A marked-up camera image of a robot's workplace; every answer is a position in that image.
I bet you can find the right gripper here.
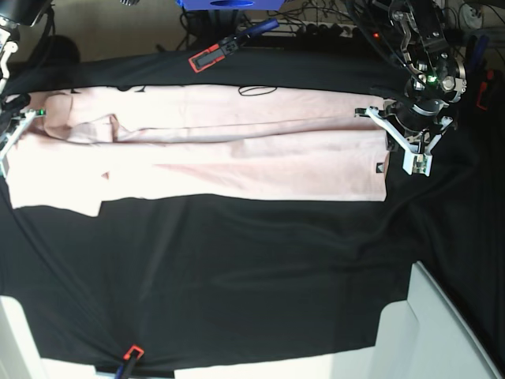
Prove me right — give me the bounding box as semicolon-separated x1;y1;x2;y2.
1;93;47;166

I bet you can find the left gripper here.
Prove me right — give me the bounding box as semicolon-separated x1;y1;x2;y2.
354;85;455;162

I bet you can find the pink T-shirt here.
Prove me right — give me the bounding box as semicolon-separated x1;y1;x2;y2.
6;85;388;216

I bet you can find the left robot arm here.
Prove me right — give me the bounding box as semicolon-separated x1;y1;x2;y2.
345;1;467;175

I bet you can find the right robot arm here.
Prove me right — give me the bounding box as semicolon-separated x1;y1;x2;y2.
1;1;55;176

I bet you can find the right orange blue clamp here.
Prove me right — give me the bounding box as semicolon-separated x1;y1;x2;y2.
466;35;494;111

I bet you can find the orange blue clamp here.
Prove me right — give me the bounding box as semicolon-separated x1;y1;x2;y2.
114;344;144;379
188;18;279;73
466;35;494;111

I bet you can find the top orange blue clamp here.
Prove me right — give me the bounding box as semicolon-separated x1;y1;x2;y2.
188;18;279;73

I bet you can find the blue box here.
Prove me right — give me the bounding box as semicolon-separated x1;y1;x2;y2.
176;0;286;11

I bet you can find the black table cloth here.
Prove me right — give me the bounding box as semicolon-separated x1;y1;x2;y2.
1;50;504;372

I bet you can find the bottom orange blue clamp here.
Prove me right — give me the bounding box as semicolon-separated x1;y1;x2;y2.
114;344;144;379

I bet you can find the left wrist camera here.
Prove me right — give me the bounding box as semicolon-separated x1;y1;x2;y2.
402;151;432;177

